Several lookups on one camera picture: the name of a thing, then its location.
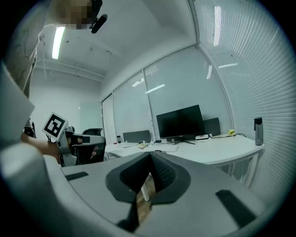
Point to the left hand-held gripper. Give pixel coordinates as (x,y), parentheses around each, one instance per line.
(54,126)

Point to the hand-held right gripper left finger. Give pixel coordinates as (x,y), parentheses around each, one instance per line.
(92,182)

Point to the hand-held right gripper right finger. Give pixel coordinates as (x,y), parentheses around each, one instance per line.
(203,185)

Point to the person's left forearm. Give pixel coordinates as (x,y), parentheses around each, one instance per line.
(44,147)

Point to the person's left hand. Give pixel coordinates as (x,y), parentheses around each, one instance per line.
(94,152)

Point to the black office chair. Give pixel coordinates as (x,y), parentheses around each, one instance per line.
(99,151)

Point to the white box with red mark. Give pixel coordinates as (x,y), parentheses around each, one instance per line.
(202,137)

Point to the grey desk divider panel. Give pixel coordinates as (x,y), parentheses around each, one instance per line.
(136,136)
(212,127)

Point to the yellow packet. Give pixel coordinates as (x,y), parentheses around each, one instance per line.
(142,146)

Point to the small yellow object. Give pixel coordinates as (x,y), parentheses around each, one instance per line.
(231,132)

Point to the black computer monitor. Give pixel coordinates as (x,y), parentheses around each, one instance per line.
(180,122)

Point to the grey water bottle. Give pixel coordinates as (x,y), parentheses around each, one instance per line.
(259,134)

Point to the long ceiling light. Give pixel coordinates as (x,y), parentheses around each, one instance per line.
(57,42)

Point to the grey printed t-shirt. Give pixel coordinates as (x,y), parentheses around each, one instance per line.
(20,58)

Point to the person's head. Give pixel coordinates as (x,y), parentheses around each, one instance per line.
(74,12)

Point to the black head-mounted camera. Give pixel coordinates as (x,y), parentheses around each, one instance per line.
(99,23)

